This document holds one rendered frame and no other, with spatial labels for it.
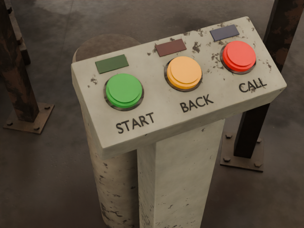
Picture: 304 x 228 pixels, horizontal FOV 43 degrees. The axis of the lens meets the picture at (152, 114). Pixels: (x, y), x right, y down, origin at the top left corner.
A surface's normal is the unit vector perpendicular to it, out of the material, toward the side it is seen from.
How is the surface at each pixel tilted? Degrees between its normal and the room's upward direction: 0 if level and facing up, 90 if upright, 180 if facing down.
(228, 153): 0
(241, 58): 20
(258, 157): 0
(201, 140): 90
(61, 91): 0
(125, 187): 90
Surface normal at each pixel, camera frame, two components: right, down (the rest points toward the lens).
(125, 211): 0.18, 0.74
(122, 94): 0.15, -0.38
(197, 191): 0.40, 0.69
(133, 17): 0.01, -0.66
